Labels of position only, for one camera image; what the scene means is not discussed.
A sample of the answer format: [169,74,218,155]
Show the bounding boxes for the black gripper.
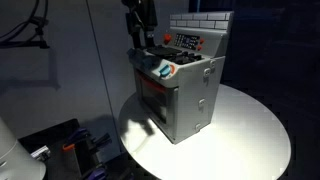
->
[121,0,159,50]

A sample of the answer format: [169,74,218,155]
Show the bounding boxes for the black stove button panel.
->
[173,32,201,51]

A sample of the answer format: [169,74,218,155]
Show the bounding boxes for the grey toy stove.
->
[126,10,235,145]

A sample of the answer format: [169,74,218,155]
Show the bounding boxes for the large red stove knob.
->
[162,33,173,46]

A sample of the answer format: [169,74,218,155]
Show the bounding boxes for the blue stove knob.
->
[158,64,172,79]

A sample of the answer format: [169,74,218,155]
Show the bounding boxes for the black burner grate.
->
[168,50,204,66]
[146,45,183,57]

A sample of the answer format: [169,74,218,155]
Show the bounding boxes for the oven door with window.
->
[133,68,180,142]

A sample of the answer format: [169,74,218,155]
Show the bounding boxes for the black clamp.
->
[90,132,113,149]

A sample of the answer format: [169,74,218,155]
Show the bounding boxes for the purple clamp with orange tip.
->
[61,127,92,153]

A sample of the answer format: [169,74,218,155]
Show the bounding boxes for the black equipment with orange parts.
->
[18,118,123,180]

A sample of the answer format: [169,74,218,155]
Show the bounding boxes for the round white table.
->
[118,83,292,180]

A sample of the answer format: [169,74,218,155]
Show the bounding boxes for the silver metal tool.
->
[30,145,52,162]

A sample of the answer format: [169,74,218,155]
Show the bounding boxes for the red oven door handle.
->
[136,72,168,96]

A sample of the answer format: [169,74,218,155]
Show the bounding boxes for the black cables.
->
[0,0,50,43]

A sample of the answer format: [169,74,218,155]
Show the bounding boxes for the purple handled clamp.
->
[82,166,108,180]

